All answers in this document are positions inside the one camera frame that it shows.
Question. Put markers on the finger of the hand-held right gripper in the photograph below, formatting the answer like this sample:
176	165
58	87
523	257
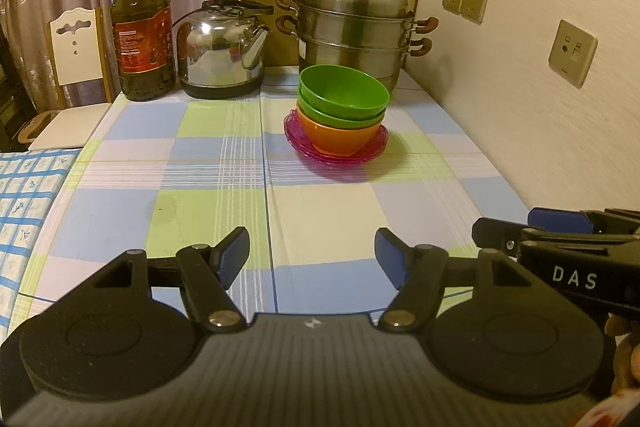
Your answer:
560	219
500	234

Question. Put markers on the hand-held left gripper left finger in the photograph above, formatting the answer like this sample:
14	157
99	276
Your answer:
232	257

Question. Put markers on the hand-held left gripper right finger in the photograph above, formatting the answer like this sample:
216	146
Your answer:
389	257

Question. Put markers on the orange plastic bowl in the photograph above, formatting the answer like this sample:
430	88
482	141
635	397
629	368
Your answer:
335	139

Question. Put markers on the green plastic bowl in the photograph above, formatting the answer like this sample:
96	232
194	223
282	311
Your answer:
320	114
345	89

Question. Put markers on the person's right hand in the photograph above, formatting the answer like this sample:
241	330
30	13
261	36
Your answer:
630	357

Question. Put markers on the plaid tablecloth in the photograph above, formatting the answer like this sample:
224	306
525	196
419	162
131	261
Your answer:
200	187

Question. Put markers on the stainless steel kettle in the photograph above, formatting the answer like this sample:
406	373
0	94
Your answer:
220	52

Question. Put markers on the blue white checked cloth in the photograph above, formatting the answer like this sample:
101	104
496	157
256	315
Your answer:
25	207

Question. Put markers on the cooking oil bottle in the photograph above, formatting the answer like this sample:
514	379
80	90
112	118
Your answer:
142	42

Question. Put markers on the stainless steel steamer pot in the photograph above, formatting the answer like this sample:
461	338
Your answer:
350	17

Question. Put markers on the white wooden chair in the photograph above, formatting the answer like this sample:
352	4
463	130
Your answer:
75	57

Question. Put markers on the dark shelf rack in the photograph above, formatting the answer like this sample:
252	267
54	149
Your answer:
12	97

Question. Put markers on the large beige wall socket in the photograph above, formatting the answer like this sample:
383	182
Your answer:
572	52

